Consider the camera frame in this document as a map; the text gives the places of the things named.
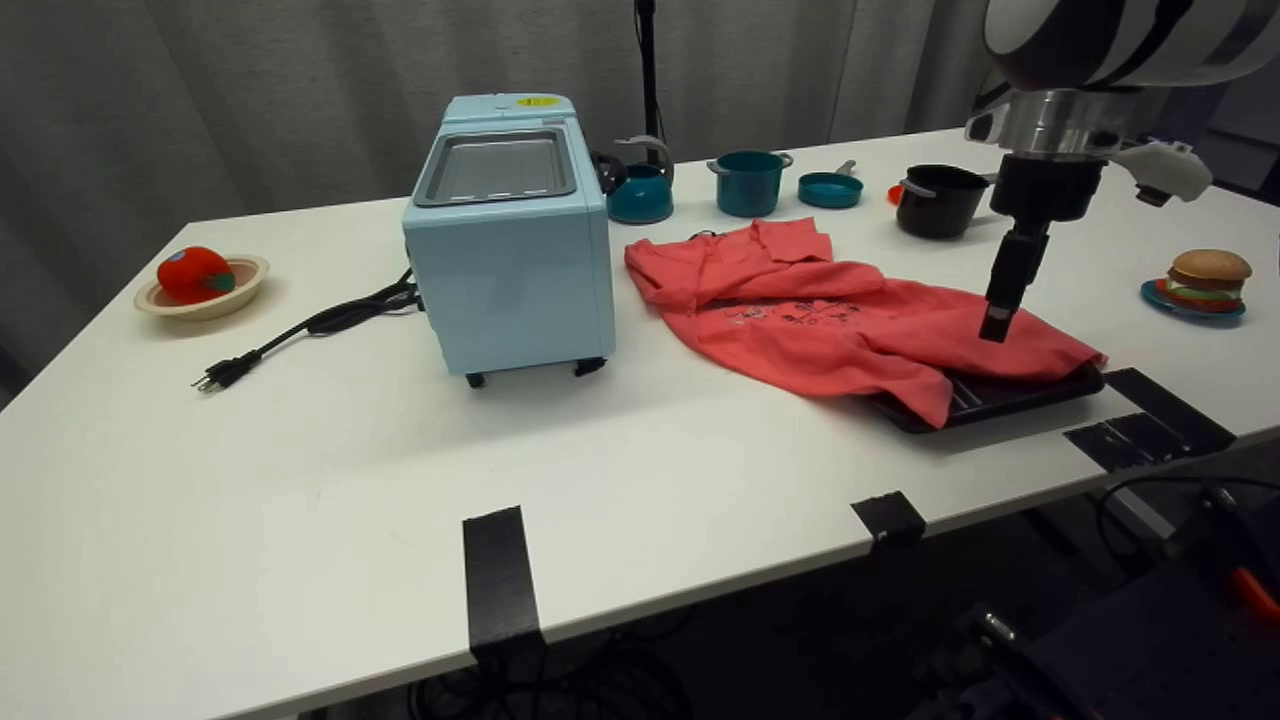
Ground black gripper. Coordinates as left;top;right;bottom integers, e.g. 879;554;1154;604
974;147;1110;348

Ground red printed shirt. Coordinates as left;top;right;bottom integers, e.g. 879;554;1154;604
618;215;1110;434

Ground black toy pot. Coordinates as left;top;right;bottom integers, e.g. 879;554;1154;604
893;160;999;245

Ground small teal plate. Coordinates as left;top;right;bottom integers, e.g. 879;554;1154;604
1136;278;1252;328

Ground toy burger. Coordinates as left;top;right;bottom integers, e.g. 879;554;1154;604
1161;245;1256;320

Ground small teal bowl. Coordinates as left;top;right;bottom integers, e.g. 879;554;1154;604
794;155;867;212

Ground small black tape square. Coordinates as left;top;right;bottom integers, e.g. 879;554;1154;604
849;490;927;547

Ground teal toy pot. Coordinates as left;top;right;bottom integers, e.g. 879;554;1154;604
703;147;794;222

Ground teal toy kettle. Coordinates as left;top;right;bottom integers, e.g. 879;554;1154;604
591;132;679;229

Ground light blue toaster oven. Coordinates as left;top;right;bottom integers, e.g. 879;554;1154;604
398;90;618;392

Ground long black tape strip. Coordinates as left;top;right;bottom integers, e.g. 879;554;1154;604
458;505;547;655

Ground beige shallow bowl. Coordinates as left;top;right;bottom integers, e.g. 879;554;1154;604
133;253;270;323

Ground grey curtain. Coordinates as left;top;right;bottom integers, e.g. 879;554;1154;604
0;0;1016;406

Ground red toy tomato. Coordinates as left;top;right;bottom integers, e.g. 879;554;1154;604
151;245;241;310

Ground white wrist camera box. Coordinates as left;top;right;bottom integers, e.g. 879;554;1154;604
1104;137;1216;209

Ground black power cord with plug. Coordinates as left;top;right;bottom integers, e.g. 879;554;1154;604
188;267;429;397

